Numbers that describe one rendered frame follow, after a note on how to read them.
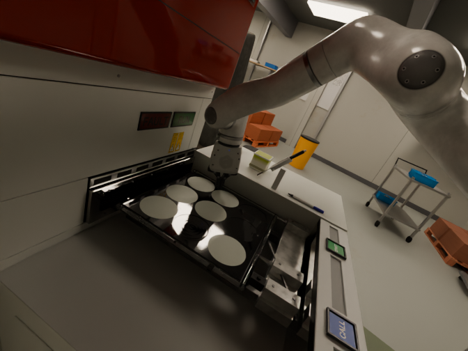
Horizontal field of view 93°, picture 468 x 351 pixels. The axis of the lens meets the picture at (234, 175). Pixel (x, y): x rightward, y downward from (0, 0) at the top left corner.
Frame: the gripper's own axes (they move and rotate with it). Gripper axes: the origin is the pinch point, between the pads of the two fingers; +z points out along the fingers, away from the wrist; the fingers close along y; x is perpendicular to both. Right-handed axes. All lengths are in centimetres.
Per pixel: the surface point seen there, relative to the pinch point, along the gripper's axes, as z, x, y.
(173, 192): 0.5, -10.1, -15.3
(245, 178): -1.9, 2.4, 9.6
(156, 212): 0.1, -21.5, -18.2
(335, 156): 116, 473, 383
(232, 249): 3.0, -29.4, 2.1
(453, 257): 135, 126, 383
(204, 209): 1.9, -14.9, -5.3
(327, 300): -0.7, -44.8, 19.0
